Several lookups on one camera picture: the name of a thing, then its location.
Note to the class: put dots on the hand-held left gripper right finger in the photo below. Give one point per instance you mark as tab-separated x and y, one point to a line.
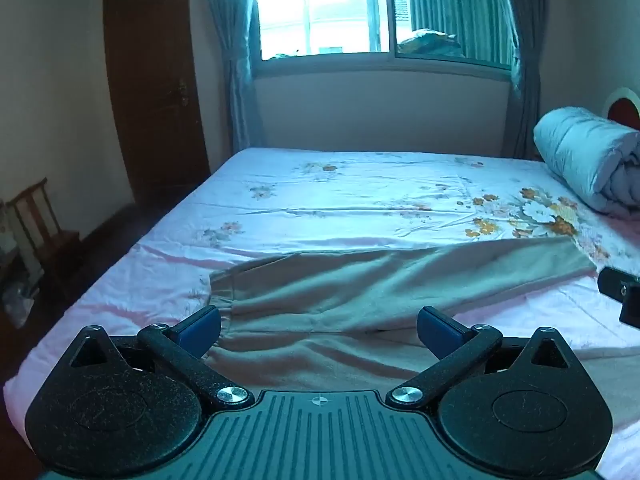
436	331

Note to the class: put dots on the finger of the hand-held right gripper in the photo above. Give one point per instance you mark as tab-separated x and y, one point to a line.
631	312
615	282

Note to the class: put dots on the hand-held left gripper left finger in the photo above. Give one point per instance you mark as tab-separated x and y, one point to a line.
200	329

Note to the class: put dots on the beige pants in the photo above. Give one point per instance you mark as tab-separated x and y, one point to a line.
350	285

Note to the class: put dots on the rolled light blue quilt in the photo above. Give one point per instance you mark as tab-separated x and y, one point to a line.
580	155

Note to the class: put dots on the bed with floral sheet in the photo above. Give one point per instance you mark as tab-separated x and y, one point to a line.
350	185

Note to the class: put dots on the wooden chair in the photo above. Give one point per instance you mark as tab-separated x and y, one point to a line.
50	240

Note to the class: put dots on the red and white headboard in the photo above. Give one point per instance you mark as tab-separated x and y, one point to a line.
625	107

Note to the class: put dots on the clear plastic bag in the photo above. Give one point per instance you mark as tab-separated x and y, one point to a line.
17	305

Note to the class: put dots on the blue-grey curtain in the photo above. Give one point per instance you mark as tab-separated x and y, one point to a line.
527	60
237	60

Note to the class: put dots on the wooden door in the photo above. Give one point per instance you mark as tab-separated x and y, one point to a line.
150	85

